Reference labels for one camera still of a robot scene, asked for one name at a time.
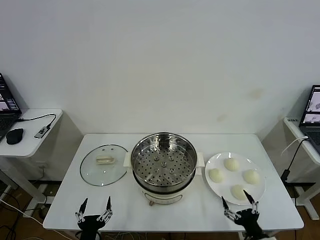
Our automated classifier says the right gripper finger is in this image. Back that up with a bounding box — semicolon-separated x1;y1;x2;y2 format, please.
243;189;260;215
221;196;241;222

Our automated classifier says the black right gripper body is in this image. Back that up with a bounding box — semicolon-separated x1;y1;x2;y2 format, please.
236;208;266;238

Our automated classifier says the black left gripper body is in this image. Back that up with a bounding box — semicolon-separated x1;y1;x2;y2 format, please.
76;214;106;240

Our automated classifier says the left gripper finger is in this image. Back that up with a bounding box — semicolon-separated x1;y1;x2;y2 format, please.
96;196;114;222
74;197;89;223

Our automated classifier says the white steamed baozi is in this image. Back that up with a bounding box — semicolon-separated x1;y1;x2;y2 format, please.
229;184;250;201
208;168;225;183
242;169;261;185
223;157;240;172

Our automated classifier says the glass lid with cream handle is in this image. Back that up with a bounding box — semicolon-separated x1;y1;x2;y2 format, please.
79;143;129;187

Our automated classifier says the stainless steel steamer basket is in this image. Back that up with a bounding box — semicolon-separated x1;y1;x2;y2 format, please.
130;131;198;191

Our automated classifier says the white round plate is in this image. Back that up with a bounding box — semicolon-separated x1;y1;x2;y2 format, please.
204;152;266;206

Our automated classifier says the cream electric cooker pot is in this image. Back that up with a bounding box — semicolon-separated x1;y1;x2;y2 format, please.
123;151;206;207

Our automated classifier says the white side table with mouse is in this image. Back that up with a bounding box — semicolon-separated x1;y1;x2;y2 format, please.
0;108;64;217

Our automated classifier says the silver usb hub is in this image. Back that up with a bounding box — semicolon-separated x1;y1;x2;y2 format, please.
33;124;51;140

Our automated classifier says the white side table with label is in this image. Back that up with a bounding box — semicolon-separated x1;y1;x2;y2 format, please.
283;116;320;221

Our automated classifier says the black computer mouse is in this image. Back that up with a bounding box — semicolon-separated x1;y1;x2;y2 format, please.
5;127;25;145

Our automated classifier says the black laptop beside mouse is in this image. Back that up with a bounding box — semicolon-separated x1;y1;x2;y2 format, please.
0;72;23;142

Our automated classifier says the black laptop power cable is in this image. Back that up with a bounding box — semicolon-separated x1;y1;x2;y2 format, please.
279;138;312;183

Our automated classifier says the white floor cable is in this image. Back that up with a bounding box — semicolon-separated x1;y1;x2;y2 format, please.
0;199;45;225

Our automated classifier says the white laptop cable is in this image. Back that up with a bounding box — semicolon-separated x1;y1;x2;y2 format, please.
280;136;310;157

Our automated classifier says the grey laptop with cables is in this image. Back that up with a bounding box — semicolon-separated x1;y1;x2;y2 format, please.
298;84;320;154

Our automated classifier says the black usb hub cable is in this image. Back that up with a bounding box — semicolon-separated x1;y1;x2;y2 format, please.
16;113;57;128

